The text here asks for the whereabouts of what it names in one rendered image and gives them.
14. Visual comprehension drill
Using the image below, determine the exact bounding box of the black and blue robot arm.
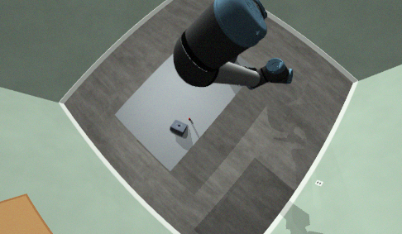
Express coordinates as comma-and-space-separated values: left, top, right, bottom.
173, 0, 293, 89

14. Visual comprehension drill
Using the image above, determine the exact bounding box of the blue-grey square panel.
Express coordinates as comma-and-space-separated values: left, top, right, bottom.
170, 119, 188, 136

